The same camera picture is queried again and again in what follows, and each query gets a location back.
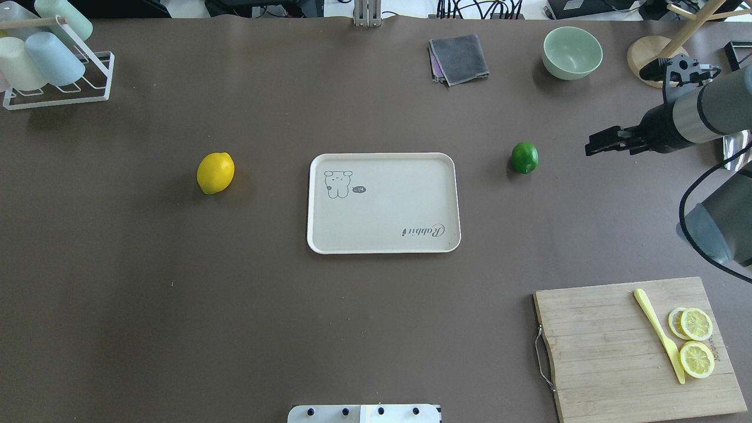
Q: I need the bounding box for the light blue cup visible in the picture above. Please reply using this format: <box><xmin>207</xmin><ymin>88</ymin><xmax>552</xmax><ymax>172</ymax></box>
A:
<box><xmin>25</xmin><ymin>32</ymin><xmax>85</xmax><ymax>86</ymax></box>

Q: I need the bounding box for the wooden cutting board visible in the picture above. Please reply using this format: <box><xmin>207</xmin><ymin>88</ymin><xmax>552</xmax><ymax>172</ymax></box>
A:
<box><xmin>533</xmin><ymin>277</ymin><xmax>747</xmax><ymax>422</ymax></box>

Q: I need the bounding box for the aluminium frame post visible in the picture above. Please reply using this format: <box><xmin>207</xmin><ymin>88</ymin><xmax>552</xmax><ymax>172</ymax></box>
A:
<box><xmin>352</xmin><ymin>0</ymin><xmax>382</xmax><ymax>28</ymax></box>

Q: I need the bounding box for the yellow plastic knife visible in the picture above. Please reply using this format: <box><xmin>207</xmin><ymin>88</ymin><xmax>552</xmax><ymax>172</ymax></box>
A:
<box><xmin>633</xmin><ymin>287</ymin><xmax>687</xmax><ymax>385</ymax></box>

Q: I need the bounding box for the mint green bowl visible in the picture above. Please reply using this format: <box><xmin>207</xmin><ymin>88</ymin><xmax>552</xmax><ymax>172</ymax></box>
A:
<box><xmin>542</xmin><ymin>26</ymin><xmax>603</xmax><ymax>80</ymax></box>

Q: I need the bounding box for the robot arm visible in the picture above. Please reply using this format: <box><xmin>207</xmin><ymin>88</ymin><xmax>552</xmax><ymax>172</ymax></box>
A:
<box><xmin>585</xmin><ymin>54</ymin><xmax>751</xmax><ymax>270</ymax></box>

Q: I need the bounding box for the cream rabbit tray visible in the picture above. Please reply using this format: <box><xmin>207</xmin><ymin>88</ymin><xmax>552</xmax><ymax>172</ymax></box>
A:
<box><xmin>307</xmin><ymin>152</ymin><xmax>462</xmax><ymax>254</ymax></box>

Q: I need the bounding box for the wooden mug tree stand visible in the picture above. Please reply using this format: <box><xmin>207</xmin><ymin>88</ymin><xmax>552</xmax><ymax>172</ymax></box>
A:
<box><xmin>626</xmin><ymin>1</ymin><xmax>750</xmax><ymax>88</ymax></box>

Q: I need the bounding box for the white wire cup rack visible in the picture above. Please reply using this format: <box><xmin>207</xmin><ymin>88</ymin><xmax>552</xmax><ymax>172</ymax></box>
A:
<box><xmin>2</xmin><ymin>16</ymin><xmax>116</xmax><ymax>110</ymax></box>

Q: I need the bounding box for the green lime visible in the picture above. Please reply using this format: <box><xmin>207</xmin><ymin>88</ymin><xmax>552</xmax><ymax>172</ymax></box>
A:
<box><xmin>510</xmin><ymin>142</ymin><xmax>539</xmax><ymax>174</ymax></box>

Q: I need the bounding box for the grey folded cloth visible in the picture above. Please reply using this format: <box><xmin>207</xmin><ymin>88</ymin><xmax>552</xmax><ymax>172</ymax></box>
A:
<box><xmin>429</xmin><ymin>33</ymin><xmax>491</xmax><ymax>88</ymax></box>

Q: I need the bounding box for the mint green cup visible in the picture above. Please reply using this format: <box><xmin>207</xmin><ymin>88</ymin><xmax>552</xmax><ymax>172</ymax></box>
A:
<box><xmin>34</xmin><ymin>0</ymin><xmax>93</xmax><ymax>41</ymax></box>

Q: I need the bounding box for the yellow lemon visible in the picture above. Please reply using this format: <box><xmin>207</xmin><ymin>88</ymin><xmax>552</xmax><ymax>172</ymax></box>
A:
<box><xmin>196</xmin><ymin>152</ymin><xmax>236</xmax><ymax>194</ymax></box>

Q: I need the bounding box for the lemon slice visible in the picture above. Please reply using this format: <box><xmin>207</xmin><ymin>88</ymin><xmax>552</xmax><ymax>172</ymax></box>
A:
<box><xmin>679</xmin><ymin>341</ymin><xmax>715</xmax><ymax>378</ymax></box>
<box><xmin>679</xmin><ymin>308</ymin><xmax>714</xmax><ymax>342</ymax></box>
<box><xmin>667</xmin><ymin>307</ymin><xmax>691</xmax><ymax>340</ymax></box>

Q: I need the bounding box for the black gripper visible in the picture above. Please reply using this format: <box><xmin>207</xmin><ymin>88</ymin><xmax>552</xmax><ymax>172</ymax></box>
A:
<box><xmin>585</xmin><ymin>105</ymin><xmax>685</xmax><ymax>156</ymax></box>

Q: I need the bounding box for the white cup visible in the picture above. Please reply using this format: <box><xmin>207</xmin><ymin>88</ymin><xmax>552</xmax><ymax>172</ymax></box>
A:
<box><xmin>1</xmin><ymin>36</ymin><xmax>48</xmax><ymax>92</ymax></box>

